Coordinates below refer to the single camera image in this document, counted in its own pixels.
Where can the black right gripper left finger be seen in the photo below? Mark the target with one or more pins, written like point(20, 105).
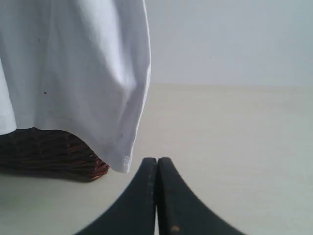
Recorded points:
point(133, 213)

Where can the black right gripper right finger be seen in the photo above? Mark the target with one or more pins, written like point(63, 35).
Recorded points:
point(180, 211)

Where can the white t-shirt red print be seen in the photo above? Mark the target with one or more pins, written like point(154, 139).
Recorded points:
point(80, 66)

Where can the dark red wicker basket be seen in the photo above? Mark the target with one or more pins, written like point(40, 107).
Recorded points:
point(49, 153)

